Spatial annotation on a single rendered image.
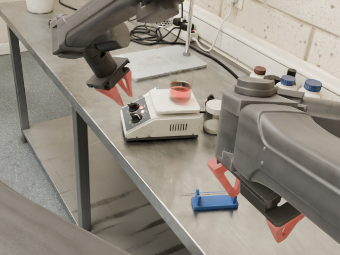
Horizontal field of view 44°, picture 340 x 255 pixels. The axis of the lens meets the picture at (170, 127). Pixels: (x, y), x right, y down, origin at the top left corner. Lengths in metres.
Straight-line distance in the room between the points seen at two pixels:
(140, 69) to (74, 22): 0.68
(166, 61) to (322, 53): 0.53
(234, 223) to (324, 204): 0.65
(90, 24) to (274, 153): 0.51
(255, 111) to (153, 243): 1.43
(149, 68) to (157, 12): 0.89
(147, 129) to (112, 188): 0.92
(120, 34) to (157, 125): 0.28
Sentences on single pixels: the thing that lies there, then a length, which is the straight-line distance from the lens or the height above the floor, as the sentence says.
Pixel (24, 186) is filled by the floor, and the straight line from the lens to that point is 2.17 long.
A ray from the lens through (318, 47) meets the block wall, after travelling 1.40.
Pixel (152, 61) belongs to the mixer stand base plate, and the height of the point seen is 0.76.
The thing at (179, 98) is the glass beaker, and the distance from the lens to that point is 1.10.
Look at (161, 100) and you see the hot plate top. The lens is 1.12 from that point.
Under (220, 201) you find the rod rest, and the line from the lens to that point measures 0.94.
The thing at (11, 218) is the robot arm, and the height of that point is 1.27.
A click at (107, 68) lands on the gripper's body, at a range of 1.00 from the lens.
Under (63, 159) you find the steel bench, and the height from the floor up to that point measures 0.08.
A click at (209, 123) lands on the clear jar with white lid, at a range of 1.15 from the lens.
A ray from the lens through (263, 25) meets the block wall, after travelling 1.56.
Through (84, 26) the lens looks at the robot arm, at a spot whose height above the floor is 1.12.
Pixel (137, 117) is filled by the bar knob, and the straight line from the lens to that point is 1.09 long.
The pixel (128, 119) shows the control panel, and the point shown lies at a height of 0.79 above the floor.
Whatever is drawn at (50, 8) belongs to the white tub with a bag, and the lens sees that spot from 2.04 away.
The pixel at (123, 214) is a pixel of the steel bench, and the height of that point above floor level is 0.08.
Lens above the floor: 1.38
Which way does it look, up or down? 33 degrees down
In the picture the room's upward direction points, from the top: 5 degrees clockwise
